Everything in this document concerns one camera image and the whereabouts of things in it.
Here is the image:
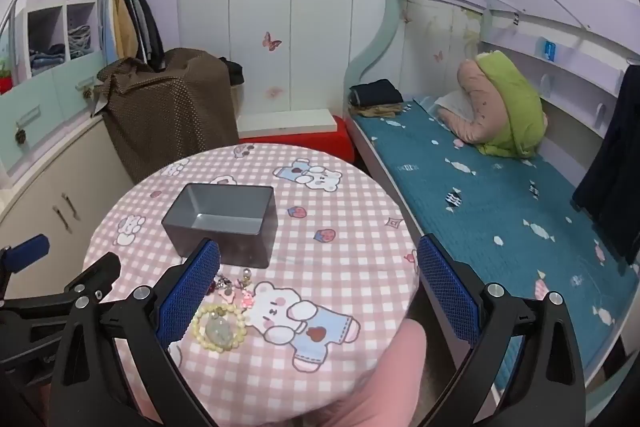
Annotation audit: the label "red stool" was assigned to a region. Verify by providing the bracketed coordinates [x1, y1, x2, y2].
[239, 116, 355, 166]

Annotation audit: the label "pile of small charms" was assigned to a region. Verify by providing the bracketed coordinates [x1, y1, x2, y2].
[212, 268, 257, 309]

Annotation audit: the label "white board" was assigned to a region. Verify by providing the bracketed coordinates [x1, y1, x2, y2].
[236, 109, 339, 139]

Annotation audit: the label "white wardrobe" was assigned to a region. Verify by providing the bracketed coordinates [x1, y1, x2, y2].
[177, 0, 407, 114]

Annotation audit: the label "beige cabinet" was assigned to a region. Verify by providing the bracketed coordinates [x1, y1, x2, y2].
[0, 112, 136, 304]

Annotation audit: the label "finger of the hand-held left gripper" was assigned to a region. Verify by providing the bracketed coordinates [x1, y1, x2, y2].
[0, 252, 122, 324]
[0, 234, 51, 278]

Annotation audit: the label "dark hanging garment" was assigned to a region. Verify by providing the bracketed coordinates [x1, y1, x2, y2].
[572, 64, 640, 266]

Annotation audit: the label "row of hanging clothes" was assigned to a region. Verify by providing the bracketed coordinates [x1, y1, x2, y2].
[97, 0, 166, 73]

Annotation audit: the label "teal printed bed sheet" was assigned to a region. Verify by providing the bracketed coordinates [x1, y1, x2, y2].
[350, 94, 640, 390]

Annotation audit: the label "yellow bead bracelet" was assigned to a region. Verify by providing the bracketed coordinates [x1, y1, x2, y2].
[191, 303, 249, 351]

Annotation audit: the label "green and pink pillow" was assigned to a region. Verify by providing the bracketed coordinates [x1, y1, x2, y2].
[440, 49, 550, 158]

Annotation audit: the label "brown dotted cloth cover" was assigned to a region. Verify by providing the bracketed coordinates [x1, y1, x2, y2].
[95, 48, 241, 186]

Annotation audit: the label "folded dark clothes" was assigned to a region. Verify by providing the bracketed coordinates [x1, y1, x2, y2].
[349, 79, 404, 107]

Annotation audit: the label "folded jeans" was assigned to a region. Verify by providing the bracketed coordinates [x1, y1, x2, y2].
[29, 47, 67, 73]

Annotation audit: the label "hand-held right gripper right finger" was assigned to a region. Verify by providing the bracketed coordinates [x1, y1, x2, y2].
[415, 234, 587, 427]

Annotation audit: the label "folded tan garment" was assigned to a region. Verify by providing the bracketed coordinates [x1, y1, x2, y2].
[350, 103, 407, 118]

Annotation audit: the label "white pillow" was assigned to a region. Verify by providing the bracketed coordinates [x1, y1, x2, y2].
[434, 90, 476, 120]

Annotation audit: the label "folded grey clothes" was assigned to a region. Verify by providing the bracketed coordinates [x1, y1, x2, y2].
[67, 24, 94, 58]

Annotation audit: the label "grey metal tin box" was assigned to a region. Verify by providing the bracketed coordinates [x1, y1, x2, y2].
[161, 183, 279, 269]

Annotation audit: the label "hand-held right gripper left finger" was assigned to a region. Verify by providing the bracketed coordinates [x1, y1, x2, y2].
[50, 237, 221, 427]

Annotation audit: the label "black cloth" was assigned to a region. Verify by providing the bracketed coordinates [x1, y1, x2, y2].
[218, 57, 246, 86]

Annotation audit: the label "mint drawer unit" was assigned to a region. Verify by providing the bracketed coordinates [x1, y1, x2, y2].
[0, 52, 109, 144]

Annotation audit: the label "person's pink trouser leg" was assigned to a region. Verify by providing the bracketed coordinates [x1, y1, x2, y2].
[280, 318, 456, 427]

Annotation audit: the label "mint bunk bed frame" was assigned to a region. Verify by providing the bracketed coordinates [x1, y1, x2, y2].
[345, 0, 640, 408]

